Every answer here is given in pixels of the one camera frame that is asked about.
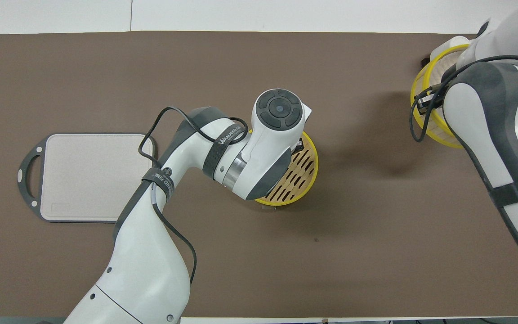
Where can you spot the yellow-rimmed bamboo steamer tier, unlined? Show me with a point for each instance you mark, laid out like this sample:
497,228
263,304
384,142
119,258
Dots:
301,175

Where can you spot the white steamer liner cloth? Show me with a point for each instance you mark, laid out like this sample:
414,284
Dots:
445,67

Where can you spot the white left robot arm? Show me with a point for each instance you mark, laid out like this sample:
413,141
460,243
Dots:
142,279

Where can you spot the black cup rack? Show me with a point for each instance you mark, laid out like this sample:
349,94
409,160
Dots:
425,61

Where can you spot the white cutting board, grey rim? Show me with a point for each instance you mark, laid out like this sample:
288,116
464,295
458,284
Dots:
83,175

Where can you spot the brown table mat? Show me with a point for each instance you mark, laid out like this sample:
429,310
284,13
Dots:
331,261

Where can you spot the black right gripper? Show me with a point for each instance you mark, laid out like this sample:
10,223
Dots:
430,98

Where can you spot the yellow-rimmed bamboo steamer tier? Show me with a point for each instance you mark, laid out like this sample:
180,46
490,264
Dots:
436,130
301,175

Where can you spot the white plastic cup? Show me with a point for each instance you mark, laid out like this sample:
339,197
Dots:
448,45

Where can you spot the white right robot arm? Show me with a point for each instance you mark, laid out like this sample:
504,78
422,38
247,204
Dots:
488,135

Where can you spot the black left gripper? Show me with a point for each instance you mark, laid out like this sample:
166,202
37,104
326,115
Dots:
298,146

